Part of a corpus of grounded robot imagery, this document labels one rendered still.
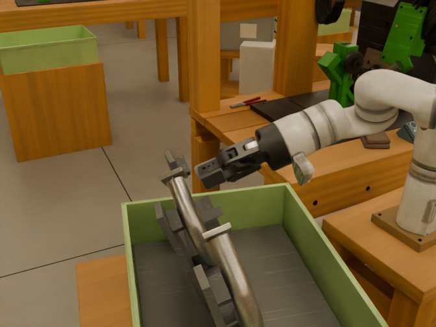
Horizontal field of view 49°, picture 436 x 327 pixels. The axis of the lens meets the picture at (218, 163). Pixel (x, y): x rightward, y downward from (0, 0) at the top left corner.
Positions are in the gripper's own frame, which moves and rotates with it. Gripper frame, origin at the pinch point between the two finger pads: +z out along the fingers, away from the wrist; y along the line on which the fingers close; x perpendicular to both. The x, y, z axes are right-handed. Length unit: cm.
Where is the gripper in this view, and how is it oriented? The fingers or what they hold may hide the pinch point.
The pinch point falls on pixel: (203, 178)
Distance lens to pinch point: 78.7
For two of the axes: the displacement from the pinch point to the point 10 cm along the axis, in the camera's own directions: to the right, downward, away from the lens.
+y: -1.0, -2.2, -9.7
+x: 3.9, 8.9, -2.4
